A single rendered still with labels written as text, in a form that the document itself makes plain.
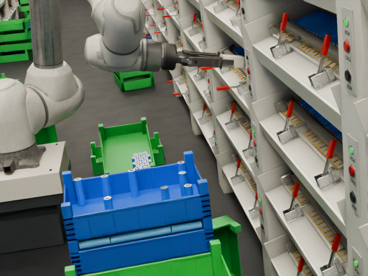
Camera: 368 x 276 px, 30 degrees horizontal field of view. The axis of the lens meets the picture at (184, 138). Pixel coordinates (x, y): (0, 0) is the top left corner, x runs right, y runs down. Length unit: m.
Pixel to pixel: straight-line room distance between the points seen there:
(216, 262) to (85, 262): 0.28
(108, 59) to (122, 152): 1.04
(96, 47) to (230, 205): 0.85
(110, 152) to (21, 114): 0.70
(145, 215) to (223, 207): 1.02
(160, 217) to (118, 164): 1.40
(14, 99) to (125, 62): 0.51
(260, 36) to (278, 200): 0.40
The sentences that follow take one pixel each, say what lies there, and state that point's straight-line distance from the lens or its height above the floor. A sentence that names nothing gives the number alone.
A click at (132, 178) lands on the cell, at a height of 0.45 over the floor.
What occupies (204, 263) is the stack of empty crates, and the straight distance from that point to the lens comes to 1.36.
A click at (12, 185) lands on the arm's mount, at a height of 0.25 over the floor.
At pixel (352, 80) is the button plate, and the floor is 0.75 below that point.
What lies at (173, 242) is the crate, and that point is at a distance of 1.45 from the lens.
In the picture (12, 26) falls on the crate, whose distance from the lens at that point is 5.50.
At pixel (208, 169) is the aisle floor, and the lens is 2.76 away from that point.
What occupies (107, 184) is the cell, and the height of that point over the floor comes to 0.45.
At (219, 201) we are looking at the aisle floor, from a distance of 2.47.
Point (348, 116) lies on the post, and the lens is 1.06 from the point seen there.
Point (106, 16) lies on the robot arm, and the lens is 1.74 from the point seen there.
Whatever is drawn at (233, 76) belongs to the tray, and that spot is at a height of 0.50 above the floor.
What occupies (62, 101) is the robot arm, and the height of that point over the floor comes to 0.43.
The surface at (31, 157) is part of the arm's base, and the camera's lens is 2.30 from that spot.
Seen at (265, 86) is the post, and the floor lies 0.58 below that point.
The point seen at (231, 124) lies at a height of 0.33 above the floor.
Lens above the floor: 1.02
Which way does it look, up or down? 19 degrees down
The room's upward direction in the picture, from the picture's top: 7 degrees counter-clockwise
